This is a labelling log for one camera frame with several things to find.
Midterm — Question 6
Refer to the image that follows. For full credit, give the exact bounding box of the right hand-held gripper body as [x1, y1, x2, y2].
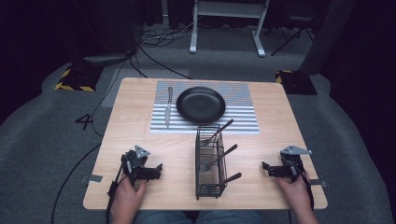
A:
[279, 145, 313, 184]

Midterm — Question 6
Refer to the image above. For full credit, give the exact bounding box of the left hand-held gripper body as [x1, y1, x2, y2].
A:
[120, 145, 151, 188]

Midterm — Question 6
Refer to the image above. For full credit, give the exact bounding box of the person's right hand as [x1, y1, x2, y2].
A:
[276, 171, 313, 216]

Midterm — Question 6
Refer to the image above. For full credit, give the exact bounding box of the person's left hand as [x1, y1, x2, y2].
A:
[109, 175, 149, 224]

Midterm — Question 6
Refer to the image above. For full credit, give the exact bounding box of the grey tape strip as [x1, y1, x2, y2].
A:
[80, 174, 104, 184]
[309, 178, 329, 189]

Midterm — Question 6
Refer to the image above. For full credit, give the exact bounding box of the grey striped placemat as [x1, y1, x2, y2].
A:
[149, 80, 261, 135]

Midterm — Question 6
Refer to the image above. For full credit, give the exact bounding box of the silver table knife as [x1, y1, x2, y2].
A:
[163, 86, 175, 129]

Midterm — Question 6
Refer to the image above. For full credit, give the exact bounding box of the black round plate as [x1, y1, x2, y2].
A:
[176, 86, 227, 125]

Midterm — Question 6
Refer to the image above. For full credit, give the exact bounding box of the black yellow striped base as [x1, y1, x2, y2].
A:
[275, 69, 318, 96]
[53, 61, 106, 93]

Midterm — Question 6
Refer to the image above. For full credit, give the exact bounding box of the dark stand with grey foot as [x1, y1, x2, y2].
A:
[81, 0, 138, 67]

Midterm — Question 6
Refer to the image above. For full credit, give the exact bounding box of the black tripod stand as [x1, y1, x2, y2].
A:
[270, 13, 316, 58]

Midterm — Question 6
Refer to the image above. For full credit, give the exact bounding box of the grey padded column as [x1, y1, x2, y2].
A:
[298, 0, 358, 77]

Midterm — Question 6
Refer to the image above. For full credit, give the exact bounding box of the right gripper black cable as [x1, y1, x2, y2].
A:
[286, 159, 316, 213]

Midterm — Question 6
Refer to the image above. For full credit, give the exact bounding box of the black handled fork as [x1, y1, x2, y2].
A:
[201, 119, 234, 147]
[214, 172, 243, 189]
[203, 143, 239, 173]

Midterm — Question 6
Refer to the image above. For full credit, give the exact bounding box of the black wire cutlery basket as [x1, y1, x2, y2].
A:
[194, 124, 228, 201]

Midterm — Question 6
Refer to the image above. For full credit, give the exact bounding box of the thick black floor cable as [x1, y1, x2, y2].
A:
[49, 141, 104, 224]

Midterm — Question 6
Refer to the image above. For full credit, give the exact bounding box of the thin black floor cable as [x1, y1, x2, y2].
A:
[89, 46, 139, 138]

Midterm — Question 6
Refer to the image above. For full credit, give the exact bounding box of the bundle of floor cables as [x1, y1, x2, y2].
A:
[129, 18, 200, 80]

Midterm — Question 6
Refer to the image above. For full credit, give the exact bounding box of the white desk frame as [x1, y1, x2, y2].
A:
[189, 0, 272, 58]

